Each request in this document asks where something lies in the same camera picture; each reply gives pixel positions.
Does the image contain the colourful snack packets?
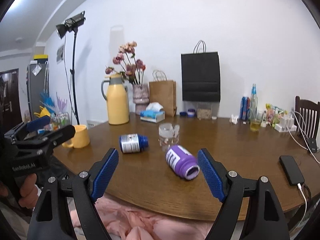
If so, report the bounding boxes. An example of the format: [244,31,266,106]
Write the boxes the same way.
[265,103,288,127]

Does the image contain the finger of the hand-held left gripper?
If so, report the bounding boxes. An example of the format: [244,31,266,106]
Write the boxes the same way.
[26,116,51,132]
[37,124,76,153]

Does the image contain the white charging cable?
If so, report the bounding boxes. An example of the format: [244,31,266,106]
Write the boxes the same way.
[289,111,318,153]

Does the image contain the pink speckled vase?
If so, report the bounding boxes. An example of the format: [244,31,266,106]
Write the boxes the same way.
[132,84,150,116]

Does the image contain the white phone cable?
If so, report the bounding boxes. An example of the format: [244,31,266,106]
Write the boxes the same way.
[297,183,308,222]

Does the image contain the blue bottle with white label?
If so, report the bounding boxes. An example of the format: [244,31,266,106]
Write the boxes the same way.
[119,133,149,154]

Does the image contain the blue feather duster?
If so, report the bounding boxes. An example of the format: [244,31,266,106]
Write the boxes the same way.
[39,92,56,113]

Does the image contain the yellow mug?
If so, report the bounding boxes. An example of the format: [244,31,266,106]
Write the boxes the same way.
[62,124,90,149]

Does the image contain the brown paper bag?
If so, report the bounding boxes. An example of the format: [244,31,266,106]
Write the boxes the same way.
[149,70,177,117]

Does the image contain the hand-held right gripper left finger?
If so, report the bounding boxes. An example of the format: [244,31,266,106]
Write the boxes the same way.
[27,148,119,240]

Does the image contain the blue drink can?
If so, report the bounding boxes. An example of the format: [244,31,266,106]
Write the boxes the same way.
[240,96,251,121]

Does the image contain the person's left hand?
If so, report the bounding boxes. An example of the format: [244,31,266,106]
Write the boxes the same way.
[0,174,38,207]

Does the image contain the black studio light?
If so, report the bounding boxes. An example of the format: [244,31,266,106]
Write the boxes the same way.
[55,10,86,40]

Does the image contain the black light stand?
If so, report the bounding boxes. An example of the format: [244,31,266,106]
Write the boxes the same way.
[63,29,81,126]

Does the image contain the glass of yellow liquid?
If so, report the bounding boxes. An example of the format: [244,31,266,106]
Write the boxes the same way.
[250,111,264,133]

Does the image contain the grey refrigerator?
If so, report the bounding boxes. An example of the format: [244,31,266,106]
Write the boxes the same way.
[27,62,50,121]

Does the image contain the clear plastic container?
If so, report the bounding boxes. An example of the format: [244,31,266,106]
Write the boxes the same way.
[196,102,213,120]

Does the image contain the blue tissue box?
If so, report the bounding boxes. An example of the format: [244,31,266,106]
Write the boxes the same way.
[140,102,166,124]

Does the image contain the black phone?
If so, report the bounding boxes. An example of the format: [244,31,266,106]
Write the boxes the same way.
[279,155,306,187]

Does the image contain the purple bottle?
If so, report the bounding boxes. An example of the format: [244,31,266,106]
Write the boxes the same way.
[165,144,200,181]

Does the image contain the white power strip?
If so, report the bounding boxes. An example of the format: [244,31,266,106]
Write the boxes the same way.
[274,115,298,133]

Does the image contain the pink cloth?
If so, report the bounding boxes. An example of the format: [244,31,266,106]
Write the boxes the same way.
[70,194,221,240]

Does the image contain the black power adapter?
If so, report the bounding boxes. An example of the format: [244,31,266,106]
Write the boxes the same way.
[308,137,318,153]

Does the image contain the dried pink flowers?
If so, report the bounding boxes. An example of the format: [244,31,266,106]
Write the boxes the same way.
[105,41,146,86]

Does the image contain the dark wooden chair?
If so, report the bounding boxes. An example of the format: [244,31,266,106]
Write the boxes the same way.
[294,95,320,141]

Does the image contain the clear glass cup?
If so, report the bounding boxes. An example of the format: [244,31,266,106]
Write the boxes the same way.
[158,123,180,152]

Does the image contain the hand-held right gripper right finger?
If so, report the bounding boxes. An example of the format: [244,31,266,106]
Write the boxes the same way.
[197,148,291,240]

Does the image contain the yellow thermos jug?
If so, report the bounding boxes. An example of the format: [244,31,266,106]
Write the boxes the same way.
[101,73,130,125]

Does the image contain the clear glass bottle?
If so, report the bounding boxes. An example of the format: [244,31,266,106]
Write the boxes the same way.
[249,83,259,123]

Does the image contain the purple decorative plant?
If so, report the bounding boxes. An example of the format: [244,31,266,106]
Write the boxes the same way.
[55,92,69,113]

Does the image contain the dark wooden door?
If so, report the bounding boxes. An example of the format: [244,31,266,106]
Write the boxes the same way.
[0,68,23,131]

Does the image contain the black paper bag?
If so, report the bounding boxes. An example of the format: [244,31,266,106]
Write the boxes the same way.
[181,40,222,103]

